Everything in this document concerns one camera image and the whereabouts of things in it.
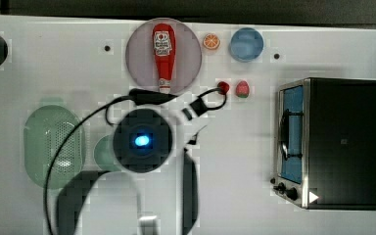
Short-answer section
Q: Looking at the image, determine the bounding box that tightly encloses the black toaster oven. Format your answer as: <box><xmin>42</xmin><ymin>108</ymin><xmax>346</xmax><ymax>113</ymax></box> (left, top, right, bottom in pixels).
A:
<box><xmin>270</xmin><ymin>77</ymin><xmax>376</xmax><ymax>211</ymax></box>

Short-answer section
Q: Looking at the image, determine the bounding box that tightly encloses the green mug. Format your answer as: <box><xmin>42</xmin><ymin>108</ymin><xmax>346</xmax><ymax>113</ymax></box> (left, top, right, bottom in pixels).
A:
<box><xmin>93</xmin><ymin>136</ymin><xmax>119</xmax><ymax>171</ymax></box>

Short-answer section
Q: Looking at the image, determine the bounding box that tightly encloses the orange slice toy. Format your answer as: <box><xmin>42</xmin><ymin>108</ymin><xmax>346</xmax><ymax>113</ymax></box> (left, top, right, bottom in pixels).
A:
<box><xmin>203</xmin><ymin>33</ymin><xmax>220</xmax><ymax>50</ymax></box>

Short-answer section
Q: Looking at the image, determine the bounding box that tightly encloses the red ketchup bottle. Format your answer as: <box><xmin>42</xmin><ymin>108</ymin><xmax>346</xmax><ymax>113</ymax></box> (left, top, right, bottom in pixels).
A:
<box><xmin>152</xmin><ymin>23</ymin><xmax>176</xmax><ymax>94</ymax></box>

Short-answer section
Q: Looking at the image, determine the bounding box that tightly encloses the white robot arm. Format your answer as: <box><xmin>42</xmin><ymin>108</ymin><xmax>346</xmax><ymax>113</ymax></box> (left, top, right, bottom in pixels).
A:
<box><xmin>55</xmin><ymin>98</ymin><xmax>208</xmax><ymax>235</ymax></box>

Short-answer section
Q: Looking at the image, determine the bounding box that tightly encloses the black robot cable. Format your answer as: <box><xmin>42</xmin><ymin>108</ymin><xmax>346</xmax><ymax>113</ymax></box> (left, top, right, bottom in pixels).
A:
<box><xmin>42</xmin><ymin>85</ymin><xmax>229</xmax><ymax>235</ymax></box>

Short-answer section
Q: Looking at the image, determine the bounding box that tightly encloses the grey round plate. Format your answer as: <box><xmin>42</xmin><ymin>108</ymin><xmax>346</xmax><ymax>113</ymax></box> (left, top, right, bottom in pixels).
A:
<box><xmin>125</xmin><ymin>19</ymin><xmax>202</xmax><ymax>94</ymax></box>

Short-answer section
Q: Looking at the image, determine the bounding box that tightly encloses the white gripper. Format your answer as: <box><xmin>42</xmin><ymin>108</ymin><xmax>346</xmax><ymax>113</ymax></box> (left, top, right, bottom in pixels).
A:
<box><xmin>175</xmin><ymin>98</ymin><xmax>210</xmax><ymax>147</ymax></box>

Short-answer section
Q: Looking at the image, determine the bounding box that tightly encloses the large red strawberry toy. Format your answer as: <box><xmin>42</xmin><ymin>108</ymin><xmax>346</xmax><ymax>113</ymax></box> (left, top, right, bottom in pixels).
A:
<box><xmin>235</xmin><ymin>80</ymin><xmax>250</xmax><ymax>98</ymax></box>

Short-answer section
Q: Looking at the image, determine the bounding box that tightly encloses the green perforated colander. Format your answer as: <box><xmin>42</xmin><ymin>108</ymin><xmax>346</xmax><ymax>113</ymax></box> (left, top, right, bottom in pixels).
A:
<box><xmin>23</xmin><ymin>105</ymin><xmax>85</xmax><ymax>189</ymax></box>

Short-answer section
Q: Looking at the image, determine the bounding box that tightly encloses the blue bowl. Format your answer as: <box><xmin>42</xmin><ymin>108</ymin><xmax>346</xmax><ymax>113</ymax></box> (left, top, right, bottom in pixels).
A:
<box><xmin>229</xmin><ymin>27</ymin><xmax>264</xmax><ymax>63</ymax></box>

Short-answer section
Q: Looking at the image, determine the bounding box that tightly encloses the small red strawberry toy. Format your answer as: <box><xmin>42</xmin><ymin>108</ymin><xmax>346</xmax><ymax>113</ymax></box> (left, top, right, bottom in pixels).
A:
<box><xmin>217</xmin><ymin>81</ymin><xmax>230</xmax><ymax>95</ymax></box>

